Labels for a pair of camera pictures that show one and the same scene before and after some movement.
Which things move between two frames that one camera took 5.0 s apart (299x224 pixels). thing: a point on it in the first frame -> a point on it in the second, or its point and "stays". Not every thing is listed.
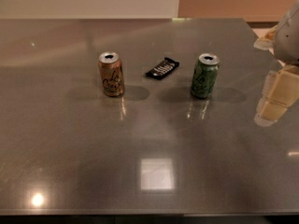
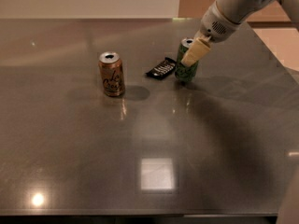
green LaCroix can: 205,72 -> 182,73
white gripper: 289,37 -> 215,27
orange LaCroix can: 110,67 stays
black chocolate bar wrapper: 163,68 stays
